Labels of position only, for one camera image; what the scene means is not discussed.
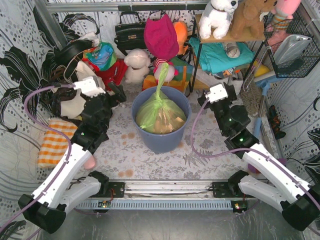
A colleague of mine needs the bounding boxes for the green trash bag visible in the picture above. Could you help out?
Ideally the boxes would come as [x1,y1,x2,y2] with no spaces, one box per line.
[135,63,187,135]

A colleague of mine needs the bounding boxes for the blue-grey trash bin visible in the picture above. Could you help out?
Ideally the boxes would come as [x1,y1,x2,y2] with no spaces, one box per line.
[131,86,191,154]

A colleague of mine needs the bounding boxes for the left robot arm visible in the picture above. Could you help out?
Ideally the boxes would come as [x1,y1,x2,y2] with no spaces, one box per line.
[18,80,127,234]

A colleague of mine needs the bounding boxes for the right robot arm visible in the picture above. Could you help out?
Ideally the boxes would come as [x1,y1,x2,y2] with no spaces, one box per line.
[197,83,320,231]

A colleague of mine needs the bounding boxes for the cream canvas tote bag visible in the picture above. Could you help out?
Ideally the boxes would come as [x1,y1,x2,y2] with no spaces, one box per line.
[49,61,99,120]

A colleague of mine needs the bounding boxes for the magenta cloth bag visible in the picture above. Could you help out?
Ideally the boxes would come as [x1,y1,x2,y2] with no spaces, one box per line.
[143,13,179,61]

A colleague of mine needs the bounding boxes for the white sneaker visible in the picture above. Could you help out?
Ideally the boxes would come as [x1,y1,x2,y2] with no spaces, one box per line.
[228,72,244,96]

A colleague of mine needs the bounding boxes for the red cloth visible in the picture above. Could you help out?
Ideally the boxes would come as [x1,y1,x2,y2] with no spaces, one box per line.
[88,58,128,91]

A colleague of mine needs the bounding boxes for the rainbow striped cloth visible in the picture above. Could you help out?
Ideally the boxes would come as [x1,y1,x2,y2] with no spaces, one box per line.
[141,57,194,93]

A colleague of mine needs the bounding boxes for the white fluffy plush lamb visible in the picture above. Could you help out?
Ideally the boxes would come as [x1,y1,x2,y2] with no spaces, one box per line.
[124,48,151,84]

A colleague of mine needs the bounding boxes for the colourful printed cloth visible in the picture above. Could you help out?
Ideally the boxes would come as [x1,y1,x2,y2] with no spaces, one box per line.
[82,42,117,72]

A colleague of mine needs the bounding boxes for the teal folded cloth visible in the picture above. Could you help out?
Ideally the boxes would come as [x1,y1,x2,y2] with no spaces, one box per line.
[198,42,255,74]

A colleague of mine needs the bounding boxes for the crumpled brown paper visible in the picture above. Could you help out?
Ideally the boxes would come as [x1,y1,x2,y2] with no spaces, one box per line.
[153,109,186,134]

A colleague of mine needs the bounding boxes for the grey small plush ball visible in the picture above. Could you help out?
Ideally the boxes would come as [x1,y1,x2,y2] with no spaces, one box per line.
[224,42,241,58]

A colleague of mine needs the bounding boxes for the pink white plush doll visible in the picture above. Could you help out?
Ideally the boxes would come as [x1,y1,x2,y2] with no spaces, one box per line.
[153,58,178,83]

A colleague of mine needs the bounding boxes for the pink glasses case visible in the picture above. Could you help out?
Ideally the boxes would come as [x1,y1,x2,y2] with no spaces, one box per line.
[83,155,97,170]

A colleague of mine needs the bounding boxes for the orange checked towel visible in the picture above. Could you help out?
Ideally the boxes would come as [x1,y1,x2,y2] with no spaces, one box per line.
[37,117,77,168]

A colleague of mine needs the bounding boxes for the black leather handbag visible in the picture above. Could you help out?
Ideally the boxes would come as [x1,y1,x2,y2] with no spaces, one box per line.
[114,11,147,56]

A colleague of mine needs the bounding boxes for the black hat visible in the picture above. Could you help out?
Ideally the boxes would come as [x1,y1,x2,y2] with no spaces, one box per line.
[54,39,93,66]

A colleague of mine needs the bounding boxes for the brown teddy bear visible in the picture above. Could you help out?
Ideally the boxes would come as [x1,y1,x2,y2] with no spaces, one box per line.
[230,0,278,39]

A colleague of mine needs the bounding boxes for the silver foil pouch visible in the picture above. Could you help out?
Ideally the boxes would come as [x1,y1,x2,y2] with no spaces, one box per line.
[273,34,313,65]

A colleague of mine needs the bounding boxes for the orange plush toy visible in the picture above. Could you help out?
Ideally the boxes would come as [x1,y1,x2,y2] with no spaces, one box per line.
[173,21,188,55]

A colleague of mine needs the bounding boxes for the white plush dog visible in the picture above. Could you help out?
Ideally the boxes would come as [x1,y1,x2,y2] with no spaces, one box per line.
[199,0,239,40]

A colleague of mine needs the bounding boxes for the pink plush toy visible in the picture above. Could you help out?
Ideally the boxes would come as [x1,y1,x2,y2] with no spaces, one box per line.
[270,0,301,30]

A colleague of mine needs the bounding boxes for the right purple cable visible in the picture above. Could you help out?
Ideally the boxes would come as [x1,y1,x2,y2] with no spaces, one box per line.
[190,94,320,233]

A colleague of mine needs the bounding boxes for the purple cable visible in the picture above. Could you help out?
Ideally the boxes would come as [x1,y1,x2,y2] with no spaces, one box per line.
[0,83,77,240]
[190,94,320,233]

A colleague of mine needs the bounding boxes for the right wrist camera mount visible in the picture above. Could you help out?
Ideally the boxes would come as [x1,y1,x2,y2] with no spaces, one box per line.
[205,83,228,103]

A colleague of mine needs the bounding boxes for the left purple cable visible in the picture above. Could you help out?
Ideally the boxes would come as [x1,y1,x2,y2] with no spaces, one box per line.
[0,83,77,240]

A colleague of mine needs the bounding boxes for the black wire basket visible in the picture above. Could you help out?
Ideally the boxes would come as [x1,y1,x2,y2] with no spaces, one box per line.
[264,12,320,78]

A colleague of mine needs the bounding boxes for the metal mounting rail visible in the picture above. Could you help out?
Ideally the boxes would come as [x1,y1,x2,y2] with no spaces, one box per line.
[75,180,261,215]

